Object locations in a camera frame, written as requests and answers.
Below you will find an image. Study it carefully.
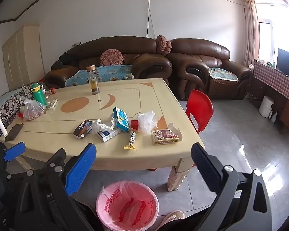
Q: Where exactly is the dark blue cigarette box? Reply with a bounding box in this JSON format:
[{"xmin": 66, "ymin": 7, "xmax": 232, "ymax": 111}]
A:
[{"xmin": 73, "ymin": 120, "xmax": 94, "ymax": 140}]

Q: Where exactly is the black wall cable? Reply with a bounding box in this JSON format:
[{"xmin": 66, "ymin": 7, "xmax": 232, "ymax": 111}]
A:
[{"xmin": 144, "ymin": 0, "xmax": 152, "ymax": 38}]

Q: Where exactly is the white paper roll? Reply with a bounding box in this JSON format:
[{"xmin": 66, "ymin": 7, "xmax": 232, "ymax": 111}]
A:
[{"xmin": 0, "ymin": 120, "xmax": 8, "ymax": 137}]

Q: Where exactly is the pink lined waste bin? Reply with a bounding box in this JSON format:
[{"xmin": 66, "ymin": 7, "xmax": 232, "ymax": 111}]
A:
[{"xmin": 96, "ymin": 180, "xmax": 159, "ymax": 231}]

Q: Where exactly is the person's right leg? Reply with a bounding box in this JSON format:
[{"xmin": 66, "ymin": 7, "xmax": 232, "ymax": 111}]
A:
[{"xmin": 156, "ymin": 215, "xmax": 208, "ymax": 231}]

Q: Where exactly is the clear plastic bag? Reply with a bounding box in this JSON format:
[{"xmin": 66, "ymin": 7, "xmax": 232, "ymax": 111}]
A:
[{"xmin": 137, "ymin": 111, "xmax": 160, "ymax": 134}]

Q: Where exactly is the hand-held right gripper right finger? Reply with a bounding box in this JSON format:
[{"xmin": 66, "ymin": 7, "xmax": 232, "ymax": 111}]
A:
[{"xmin": 191, "ymin": 142, "xmax": 272, "ymax": 231}]

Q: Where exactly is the red plastic chair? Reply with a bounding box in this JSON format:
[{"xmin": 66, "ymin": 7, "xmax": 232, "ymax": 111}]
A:
[{"xmin": 185, "ymin": 90, "xmax": 214, "ymax": 134}]

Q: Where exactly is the green water bottle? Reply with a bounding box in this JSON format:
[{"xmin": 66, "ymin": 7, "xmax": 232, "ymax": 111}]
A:
[{"xmin": 30, "ymin": 82, "xmax": 47, "ymax": 106}]

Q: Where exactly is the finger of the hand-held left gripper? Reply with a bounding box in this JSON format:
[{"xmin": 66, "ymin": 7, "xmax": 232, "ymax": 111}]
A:
[
  {"xmin": 0, "ymin": 142, "xmax": 26, "ymax": 177},
  {"xmin": 26, "ymin": 148, "xmax": 67, "ymax": 175}
]

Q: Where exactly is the cream cupboard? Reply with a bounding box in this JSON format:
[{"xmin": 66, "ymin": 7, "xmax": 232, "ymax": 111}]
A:
[{"xmin": 2, "ymin": 25, "xmax": 45, "ymax": 90}]

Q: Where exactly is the black and white snack wrapper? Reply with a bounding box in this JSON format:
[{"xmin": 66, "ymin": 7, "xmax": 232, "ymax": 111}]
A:
[{"xmin": 123, "ymin": 129, "xmax": 138, "ymax": 151}]

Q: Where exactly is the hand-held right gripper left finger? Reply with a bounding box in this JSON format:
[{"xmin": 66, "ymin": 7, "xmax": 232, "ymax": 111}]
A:
[{"xmin": 14, "ymin": 143, "xmax": 97, "ymax": 231}]

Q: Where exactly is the dark brown cloth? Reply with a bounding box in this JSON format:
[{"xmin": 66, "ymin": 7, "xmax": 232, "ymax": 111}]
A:
[{"xmin": 4, "ymin": 123, "xmax": 24, "ymax": 142}]

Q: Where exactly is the blue cardboard box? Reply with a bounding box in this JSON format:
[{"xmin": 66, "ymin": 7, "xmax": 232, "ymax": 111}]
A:
[{"xmin": 113, "ymin": 106, "xmax": 131, "ymax": 133}]

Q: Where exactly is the clear bag of nuts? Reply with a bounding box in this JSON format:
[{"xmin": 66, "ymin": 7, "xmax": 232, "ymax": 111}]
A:
[{"xmin": 21, "ymin": 99, "xmax": 47, "ymax": 121}]

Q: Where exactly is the beige shoe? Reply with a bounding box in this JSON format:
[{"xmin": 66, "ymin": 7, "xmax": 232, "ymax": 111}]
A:
[{"xmin": 160, "ymin": 210, "xmax": 185, "ymax": 227}]

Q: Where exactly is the long brown leather sofa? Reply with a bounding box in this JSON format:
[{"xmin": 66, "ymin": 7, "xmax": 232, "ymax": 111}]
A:
[{"xmin": 44, "ymin": 36, "xmax": 172, "ymax": 89}]

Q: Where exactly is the window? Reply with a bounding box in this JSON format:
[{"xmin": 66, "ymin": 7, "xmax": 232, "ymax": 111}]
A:
[{"xmin": 254, "ymin": 0, "xmax": 289, "ymax": 65}]

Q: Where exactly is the black monitor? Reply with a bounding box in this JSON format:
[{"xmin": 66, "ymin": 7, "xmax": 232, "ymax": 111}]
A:
[{"xmin": 277, "ymin": 48, "xmax": 289, "ymax": 82}]

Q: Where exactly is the red checkered tablecloth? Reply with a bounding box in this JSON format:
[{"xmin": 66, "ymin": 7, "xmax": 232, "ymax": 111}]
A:
[{"xmin": 253, "ymin": 60, "xmax": 289, "ymax": 100}]

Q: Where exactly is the clear glass pitcher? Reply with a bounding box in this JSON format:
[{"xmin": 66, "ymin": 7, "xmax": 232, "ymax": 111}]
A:
[{"xmin": 40, "ymin": 83, "xmax": 51, "ymax": 100}]

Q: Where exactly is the white round appliance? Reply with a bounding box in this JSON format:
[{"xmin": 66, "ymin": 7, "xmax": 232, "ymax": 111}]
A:
[{"xmin": 259, "ymin": 95, "xmax": 274, "ymax": 118}]

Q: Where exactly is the pink curtain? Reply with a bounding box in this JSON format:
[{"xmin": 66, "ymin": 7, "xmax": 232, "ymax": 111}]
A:
[{"xmin": 243, "ymin": 0, "xmax": 259, "ymax": 66}]

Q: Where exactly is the white tissue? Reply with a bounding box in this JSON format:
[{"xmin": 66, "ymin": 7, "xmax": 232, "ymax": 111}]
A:
[{"xmin": 91, "ymin": 117, "xmax": 116, "ymax": 135}]

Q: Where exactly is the blue floral sofa cover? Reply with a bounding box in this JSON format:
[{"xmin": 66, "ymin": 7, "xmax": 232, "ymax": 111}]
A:
[
  {"xmin": 208, "ymin": 67, "xmax": 239, "ymax": 82},
  {"xmin": 65, "ymin": 64, "xmax": 134, "ymax": 87}
]

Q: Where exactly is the beige dining table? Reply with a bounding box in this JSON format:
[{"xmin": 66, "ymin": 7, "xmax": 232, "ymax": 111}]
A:
[{"xmin": 0, "ymin": 78, "xmax": 203, "ymax": 193}]

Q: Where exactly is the dark clothing pile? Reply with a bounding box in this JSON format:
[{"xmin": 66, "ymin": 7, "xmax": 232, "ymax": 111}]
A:
[{"xmin": 52, "ymin": 52, "xmax": 80, "ymax": 69}]

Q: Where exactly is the brown leather armchair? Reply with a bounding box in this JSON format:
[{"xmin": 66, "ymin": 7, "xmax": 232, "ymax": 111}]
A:
[{"xmin": 166, "ymin": 38, "xmax": 252, "ymax": 101}]

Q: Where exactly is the white cigarette box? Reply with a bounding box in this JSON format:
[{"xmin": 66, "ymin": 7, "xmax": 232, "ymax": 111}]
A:
[{"xmin": 96, "ymin": 128, "xmax": 121, "ymax": 142}]

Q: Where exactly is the patterned bed cover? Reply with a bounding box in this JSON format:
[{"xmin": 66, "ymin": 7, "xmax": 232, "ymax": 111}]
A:
[{"xmin": 0, "ymin": 82, "xmax": 42, "ymax": 135}]

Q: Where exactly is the glass tea bottle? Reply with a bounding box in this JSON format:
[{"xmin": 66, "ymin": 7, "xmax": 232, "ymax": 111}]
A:
[{"xmin": 86, "ymin": 64, "xmax": 100, "ymax": 95}]

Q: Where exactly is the brown card box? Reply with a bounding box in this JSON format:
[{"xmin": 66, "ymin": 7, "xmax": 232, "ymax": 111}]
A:
[{"xmin": 151, "ymin": 123, "xmax": 183, "ymax": 145}]

